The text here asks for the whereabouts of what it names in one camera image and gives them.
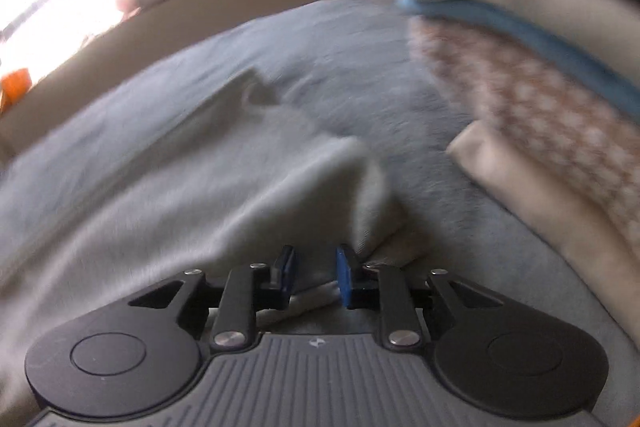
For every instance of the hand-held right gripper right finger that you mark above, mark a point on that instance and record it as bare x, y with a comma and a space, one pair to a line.
345, 277

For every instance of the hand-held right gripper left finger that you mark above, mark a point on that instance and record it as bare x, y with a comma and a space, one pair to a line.
288, 269

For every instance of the grey sweatpants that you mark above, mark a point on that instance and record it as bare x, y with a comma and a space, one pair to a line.
225, 187

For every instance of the cream cloth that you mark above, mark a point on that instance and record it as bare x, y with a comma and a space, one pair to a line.
525, 187

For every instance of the grey bed blanket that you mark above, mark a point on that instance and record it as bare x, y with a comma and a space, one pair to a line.
400, 72

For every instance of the blue cloth band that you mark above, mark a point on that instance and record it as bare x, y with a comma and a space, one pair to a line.
550, 47

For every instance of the pink pot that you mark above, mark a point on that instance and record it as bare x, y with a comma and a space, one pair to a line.
131, 1

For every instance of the orange bag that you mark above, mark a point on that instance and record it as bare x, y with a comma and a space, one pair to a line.
15, 87

